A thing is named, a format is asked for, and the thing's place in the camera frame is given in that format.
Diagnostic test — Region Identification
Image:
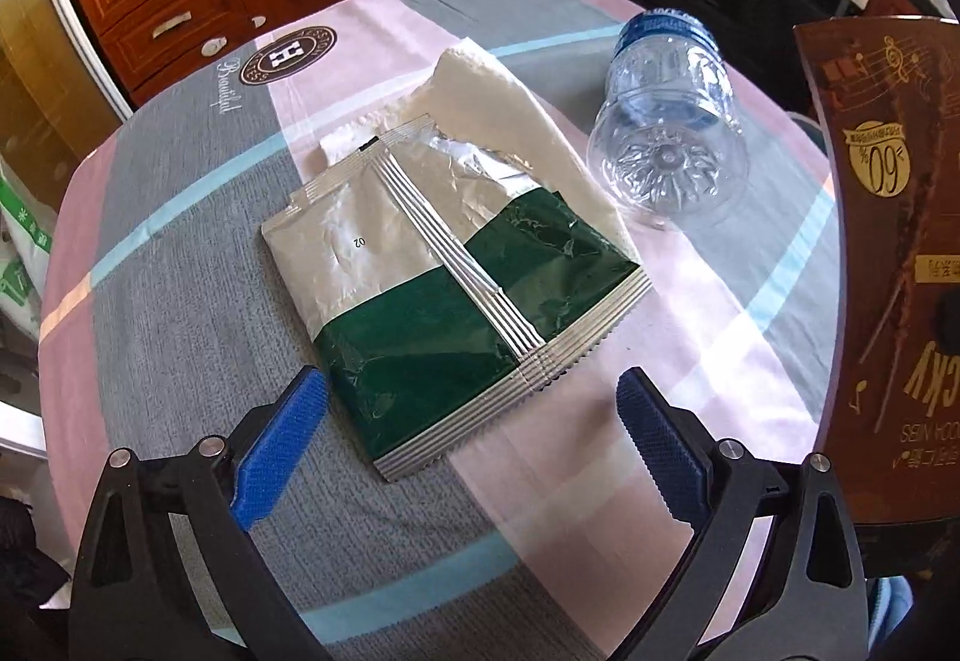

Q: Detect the green white plastic bag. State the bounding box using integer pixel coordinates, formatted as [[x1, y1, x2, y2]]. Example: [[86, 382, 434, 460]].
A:
[[0, 170, 53, 339]]

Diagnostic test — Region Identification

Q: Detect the clear plastic water bottle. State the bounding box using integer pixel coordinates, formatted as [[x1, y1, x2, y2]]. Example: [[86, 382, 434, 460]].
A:
[[587, 7, 751, 231]]

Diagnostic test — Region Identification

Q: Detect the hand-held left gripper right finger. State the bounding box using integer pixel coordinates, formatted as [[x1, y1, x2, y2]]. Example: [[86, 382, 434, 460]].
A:
[[607, 367, 871, 661]]

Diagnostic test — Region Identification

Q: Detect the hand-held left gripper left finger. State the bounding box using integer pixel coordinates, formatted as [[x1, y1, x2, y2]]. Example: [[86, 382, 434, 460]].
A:
[[67, 367, 331, 661]]

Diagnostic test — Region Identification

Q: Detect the green silver foil packet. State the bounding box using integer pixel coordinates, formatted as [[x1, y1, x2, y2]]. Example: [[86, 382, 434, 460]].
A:
[[261, 113, 652, 484]]

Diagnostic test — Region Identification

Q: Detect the blue denim cloth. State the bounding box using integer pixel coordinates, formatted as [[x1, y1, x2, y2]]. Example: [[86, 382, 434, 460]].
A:
[[866, 575, 920, 661]]

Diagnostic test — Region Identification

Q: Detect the brown snack box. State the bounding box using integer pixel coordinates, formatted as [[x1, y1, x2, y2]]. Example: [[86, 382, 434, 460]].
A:
[[793, 14, 960, 528]]

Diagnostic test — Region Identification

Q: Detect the white paper tissue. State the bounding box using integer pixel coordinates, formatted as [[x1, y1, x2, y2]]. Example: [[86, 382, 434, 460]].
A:
[[319, 42, 638, 261]]

